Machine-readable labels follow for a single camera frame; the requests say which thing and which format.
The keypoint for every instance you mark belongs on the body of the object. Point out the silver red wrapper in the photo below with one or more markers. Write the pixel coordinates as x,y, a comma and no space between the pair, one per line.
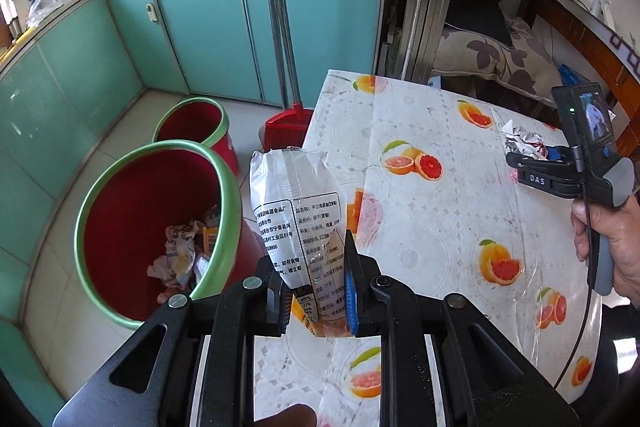
522,139

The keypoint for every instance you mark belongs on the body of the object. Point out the small red bin green rim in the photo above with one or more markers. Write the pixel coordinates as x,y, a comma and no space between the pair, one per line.
200,127

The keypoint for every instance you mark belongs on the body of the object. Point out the person's right hand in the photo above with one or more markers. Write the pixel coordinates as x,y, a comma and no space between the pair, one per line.
625,247

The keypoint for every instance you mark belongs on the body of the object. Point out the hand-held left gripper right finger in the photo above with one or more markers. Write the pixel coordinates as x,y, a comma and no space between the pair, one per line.
350,302

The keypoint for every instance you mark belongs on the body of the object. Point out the black bag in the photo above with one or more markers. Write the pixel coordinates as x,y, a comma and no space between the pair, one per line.
475,19

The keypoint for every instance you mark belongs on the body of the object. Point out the large red bin green rim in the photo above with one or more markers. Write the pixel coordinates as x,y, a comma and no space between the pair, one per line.
130,207

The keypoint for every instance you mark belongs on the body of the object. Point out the teal kitchen cabinets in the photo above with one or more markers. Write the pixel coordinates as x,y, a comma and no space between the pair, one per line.
200,22

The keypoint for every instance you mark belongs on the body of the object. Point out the orange yellow wrapper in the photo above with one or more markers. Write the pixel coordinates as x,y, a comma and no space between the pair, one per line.
211,239

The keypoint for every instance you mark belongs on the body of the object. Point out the orange print tablecloth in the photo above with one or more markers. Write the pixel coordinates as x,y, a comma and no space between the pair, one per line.
450,232

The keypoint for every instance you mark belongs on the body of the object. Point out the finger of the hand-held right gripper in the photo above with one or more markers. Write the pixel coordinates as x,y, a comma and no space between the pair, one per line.
540,159

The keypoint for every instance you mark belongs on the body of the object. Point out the blue patterned paper cup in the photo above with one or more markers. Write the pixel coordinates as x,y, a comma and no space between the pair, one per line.
180,254

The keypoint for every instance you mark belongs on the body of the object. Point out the floral pillow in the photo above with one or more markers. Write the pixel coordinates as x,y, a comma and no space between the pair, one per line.
505,62

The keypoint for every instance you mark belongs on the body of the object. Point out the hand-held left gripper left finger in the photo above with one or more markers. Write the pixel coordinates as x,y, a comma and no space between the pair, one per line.
280,307

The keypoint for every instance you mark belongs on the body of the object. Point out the clear printed plastic bag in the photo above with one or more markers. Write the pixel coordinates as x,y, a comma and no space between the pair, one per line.
295,217

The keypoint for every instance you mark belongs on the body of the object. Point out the green white box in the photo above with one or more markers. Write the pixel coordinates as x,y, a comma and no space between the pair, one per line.
434,82

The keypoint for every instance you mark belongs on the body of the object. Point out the grey white paper ball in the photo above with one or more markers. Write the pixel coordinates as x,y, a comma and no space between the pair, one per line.
161,267

